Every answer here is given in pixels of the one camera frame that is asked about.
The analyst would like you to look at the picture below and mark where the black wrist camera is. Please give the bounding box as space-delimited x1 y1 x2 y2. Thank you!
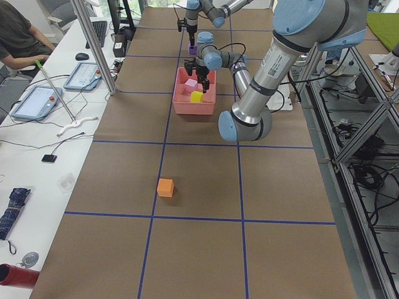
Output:
177 19 187 32
184 58 196 76

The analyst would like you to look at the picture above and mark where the small black box device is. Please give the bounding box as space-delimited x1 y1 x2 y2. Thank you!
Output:
41 154 57 163

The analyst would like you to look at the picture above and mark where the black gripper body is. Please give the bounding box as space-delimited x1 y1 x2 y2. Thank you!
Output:
195 65 208 83
186 23 197 39

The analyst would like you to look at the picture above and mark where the purple foam block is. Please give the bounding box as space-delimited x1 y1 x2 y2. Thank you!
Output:
188 44 197 55

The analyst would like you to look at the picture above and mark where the round metal disc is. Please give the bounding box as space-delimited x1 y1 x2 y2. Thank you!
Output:
16 252 39 268

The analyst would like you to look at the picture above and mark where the seated person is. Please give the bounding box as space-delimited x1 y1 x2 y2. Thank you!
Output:
1 1 55 70

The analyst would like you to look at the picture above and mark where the yellow foam block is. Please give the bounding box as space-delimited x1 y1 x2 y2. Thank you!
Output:
190 91 204 103

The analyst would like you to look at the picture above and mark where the red cylinder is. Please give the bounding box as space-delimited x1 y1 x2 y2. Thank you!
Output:
1 263 41 289

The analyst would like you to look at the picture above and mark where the teach pendant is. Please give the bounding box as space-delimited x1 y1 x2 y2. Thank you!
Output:
11 86 59 121
64 62 102 92

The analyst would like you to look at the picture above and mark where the pink plastic bin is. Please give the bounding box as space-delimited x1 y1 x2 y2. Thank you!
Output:
173 67 216 115

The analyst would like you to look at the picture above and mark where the near teach pendant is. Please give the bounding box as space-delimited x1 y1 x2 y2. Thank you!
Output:
11 86 59 121

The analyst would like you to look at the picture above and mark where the aluminium side rail frame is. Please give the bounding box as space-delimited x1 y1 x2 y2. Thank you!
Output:
296 39 398 298

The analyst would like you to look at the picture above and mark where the aluminium frame post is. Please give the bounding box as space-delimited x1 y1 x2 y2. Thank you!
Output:
70 0 117 95

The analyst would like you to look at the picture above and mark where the folded dark blue umbrella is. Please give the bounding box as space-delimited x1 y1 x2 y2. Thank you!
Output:
1 187 31 255

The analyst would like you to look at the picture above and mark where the far teach pendant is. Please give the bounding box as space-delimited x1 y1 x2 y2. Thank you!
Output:
64 62 102 92

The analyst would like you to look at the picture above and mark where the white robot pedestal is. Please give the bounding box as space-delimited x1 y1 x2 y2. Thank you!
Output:
267 78 293 112

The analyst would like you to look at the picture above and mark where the orange foam block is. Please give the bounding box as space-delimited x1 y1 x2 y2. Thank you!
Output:
157 178 174 198

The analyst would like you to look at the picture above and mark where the black box with label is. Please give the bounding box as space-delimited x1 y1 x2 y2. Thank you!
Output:
113 27 135 58

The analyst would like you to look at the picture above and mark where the black keyboard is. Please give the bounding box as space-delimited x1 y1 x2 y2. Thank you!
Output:
92 21 108 47

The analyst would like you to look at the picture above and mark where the black computer mouse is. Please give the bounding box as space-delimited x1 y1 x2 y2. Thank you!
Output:
75 52 89 61

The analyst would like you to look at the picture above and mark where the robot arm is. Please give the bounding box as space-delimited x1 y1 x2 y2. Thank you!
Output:
195 0 368 142
177 0 252 48

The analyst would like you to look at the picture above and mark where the green tipped metal rod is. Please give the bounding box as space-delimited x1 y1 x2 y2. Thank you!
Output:
34 59 99 137

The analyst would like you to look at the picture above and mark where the light pink foam block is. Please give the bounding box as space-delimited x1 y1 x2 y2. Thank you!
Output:
184 78 198 93

